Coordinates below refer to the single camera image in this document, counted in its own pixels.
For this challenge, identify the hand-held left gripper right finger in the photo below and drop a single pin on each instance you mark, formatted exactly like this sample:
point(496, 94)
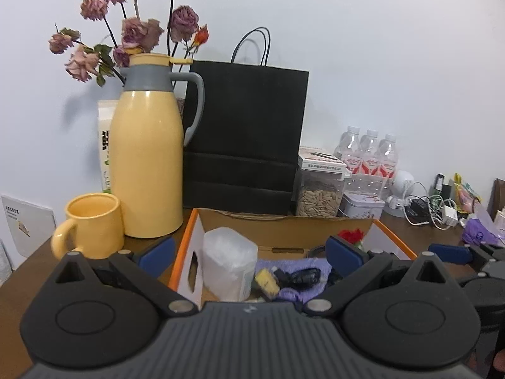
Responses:
point(345, 255)

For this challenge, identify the small black bottle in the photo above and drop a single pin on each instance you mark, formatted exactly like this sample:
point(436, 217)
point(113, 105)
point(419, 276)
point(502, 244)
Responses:
point(442, 189)

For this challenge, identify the colourful snack packet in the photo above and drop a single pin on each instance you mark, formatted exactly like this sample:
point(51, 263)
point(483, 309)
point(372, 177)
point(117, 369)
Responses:
point(467, 193)

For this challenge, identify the brown paper bag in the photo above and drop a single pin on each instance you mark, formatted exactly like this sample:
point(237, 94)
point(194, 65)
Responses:
point(498, 195)

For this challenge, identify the purple knitted cloth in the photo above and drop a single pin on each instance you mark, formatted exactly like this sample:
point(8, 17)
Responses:
point(311, 296)

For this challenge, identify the white printed box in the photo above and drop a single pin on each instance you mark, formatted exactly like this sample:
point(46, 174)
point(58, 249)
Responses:
point(23, 225)

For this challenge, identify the clear seed container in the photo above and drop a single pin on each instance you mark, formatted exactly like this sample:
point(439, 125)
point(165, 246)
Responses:
point(317, 199)

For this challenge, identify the dried pink roses bunch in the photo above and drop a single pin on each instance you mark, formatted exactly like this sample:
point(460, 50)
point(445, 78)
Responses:
point(134, 31)

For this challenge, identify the purple tissue pack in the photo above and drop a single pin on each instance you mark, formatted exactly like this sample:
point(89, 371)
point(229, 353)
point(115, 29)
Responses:
point(483, 231)

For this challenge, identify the printed tin box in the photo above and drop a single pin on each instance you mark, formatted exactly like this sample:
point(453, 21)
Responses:
point(361, 204)

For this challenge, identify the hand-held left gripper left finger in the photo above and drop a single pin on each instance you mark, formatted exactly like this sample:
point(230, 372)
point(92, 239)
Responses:
point(158, 253)

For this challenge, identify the white milk carton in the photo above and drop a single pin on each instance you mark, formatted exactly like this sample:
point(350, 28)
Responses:
point(104, 146)

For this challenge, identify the white round camera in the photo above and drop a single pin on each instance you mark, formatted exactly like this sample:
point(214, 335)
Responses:
point(400, 185)

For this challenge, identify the yellow mug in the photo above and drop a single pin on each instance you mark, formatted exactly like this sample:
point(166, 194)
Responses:
point(94, 225)

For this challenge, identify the yellow thermos jug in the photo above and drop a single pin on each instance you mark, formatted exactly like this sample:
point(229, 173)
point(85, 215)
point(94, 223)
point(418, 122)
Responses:
point(146, 158)

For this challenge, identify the black paper bag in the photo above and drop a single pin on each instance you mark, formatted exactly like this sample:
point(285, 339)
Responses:
point(244, 138)

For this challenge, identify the flat white box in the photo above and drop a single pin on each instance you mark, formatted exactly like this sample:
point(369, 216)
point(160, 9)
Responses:
point(319, 160)

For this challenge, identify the clear cotton container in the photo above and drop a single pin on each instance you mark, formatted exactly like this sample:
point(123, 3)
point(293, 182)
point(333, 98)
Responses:
point(229, 264)

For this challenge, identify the red cardboard box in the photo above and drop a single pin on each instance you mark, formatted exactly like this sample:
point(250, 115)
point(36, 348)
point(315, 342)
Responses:
point(185, 252)

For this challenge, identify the small yellow toy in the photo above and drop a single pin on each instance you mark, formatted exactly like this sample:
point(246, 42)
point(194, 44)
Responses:
point(266, 282)

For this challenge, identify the red fabric rose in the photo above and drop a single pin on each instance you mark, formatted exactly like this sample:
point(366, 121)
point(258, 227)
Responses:
point(353, 237)

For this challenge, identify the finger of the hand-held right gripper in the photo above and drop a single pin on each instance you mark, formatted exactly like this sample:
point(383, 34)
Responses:
point(449, 253)
point(493, 249)

